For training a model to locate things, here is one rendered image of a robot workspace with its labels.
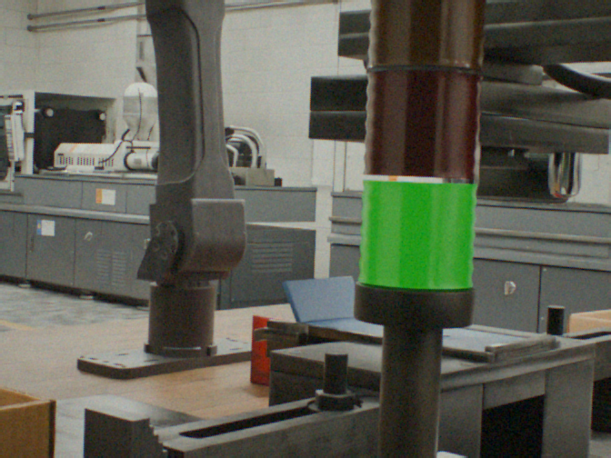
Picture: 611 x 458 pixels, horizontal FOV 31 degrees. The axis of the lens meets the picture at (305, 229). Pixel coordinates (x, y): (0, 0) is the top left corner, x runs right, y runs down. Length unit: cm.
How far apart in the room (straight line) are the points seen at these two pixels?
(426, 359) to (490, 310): 569
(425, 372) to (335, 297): 38
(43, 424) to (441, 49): 29
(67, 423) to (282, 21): 938
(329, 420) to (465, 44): 22
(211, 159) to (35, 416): 50
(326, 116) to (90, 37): 1175
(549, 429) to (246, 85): 968
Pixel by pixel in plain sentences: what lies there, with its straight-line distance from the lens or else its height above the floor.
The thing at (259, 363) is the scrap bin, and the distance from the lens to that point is 95.
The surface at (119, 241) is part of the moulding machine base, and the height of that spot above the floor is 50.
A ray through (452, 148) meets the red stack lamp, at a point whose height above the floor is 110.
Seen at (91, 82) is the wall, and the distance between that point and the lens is 1227.
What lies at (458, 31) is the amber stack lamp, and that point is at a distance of 35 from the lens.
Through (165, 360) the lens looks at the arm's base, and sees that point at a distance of 100.
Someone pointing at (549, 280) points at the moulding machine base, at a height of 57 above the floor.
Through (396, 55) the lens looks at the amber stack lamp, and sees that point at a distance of 35.
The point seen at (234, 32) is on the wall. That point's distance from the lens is 1050.
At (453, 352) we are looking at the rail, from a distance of 63.
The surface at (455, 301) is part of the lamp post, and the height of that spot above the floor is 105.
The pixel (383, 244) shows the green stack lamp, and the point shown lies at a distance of 35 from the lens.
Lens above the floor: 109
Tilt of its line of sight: 3 degrees down
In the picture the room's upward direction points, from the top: 2 degrees clockwise
